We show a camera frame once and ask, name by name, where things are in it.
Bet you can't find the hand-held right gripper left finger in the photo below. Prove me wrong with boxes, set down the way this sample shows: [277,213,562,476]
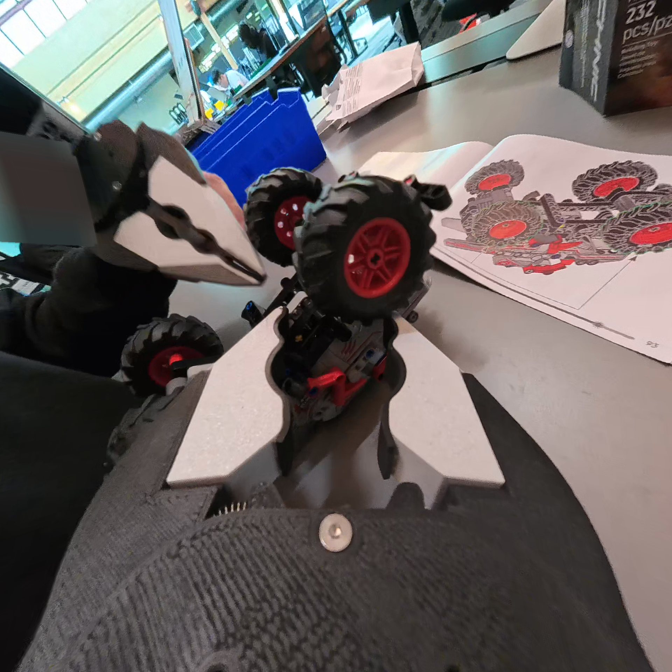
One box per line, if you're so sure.
[165,309,295,507]

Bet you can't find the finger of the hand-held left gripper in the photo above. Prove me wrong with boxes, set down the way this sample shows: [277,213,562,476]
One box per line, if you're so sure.
[112,209,263,288]
[146,156,267,275]

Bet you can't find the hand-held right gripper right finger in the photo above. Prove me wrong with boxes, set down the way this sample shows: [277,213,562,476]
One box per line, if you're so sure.
[377,317,506,511]

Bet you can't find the toy monster truck red wheels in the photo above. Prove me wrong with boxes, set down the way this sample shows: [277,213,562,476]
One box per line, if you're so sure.
[107,167,453,465]

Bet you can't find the person's left forearm black sleeve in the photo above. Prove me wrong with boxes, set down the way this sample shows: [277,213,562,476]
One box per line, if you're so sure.
[0,246,177,380]

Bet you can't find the grey desk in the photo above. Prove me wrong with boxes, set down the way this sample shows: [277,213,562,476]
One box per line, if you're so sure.
[167,31,672,672]

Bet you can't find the person's left hand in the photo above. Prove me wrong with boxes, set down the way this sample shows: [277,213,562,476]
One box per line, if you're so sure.
[202,170,246,228]

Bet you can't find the blue plastic parts bin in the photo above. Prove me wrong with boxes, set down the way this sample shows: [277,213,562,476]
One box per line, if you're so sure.
[186,86,327,196]

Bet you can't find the white board on stand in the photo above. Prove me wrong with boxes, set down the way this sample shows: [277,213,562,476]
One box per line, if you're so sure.
[156,0,217,133]

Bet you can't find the wooden office table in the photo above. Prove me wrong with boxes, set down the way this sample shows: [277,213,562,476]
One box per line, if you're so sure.
[231,10,343,102]

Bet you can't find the white printed paper bag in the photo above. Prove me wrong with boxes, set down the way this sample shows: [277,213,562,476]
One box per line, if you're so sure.
[315,42,425,138]

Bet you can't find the open building instruction booklet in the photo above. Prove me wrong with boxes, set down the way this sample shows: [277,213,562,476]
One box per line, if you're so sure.
[357,134,672,365]

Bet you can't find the grey flat tray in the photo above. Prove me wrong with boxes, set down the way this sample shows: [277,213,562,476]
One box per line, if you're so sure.
[420,0,558,85]

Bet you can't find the white stand base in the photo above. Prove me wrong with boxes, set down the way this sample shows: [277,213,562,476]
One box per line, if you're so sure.
[506,0,566,61]

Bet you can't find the black toy set box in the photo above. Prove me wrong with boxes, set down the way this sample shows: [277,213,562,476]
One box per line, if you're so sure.
[559,0,672,117]

